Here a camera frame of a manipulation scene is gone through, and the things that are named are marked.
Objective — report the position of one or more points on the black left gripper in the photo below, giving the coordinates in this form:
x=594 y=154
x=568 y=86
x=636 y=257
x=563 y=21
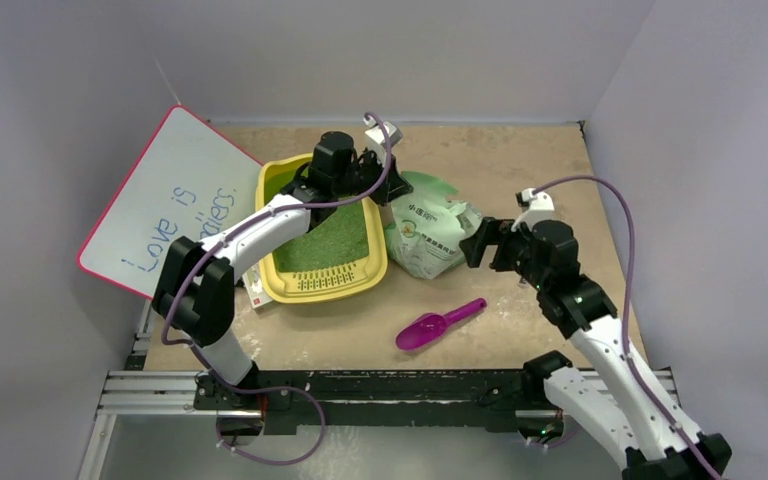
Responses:
x=393 y=186

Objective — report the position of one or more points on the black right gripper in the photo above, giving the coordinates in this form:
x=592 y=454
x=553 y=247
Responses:
x=495 y=241

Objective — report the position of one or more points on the green cat litter bag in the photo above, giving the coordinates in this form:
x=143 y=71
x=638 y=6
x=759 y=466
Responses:
x=428 y=225

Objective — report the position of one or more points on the yellow litter box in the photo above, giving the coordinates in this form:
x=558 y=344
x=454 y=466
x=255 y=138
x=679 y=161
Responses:
x=344 y=256

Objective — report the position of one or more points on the magenta plastic litter scoop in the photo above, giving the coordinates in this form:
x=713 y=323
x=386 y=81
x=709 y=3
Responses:
x=430 y=327

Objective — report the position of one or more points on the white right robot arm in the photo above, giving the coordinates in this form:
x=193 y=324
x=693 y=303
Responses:
x=636 y=421

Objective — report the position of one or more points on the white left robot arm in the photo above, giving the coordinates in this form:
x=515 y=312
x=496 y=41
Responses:
x=195 y=290

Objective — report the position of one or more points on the small white red box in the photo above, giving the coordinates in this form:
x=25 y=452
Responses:
x=254 y=287

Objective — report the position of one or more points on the pink framed whiteboard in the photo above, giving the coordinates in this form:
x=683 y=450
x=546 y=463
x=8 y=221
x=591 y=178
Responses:
x=189 y=180

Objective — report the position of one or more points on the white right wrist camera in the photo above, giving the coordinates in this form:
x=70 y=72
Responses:
x=536 y=207

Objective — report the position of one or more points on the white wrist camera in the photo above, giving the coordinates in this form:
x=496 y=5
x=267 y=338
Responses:
x=536 y=207
x=375 y=138

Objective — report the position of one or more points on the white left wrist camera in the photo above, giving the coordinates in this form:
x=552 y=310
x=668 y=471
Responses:
x=375 y=138

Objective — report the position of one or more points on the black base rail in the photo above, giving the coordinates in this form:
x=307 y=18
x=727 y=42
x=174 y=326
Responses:
x=495 y=400

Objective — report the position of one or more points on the aluminium frame rail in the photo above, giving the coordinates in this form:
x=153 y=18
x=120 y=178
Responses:
x=172 y=393

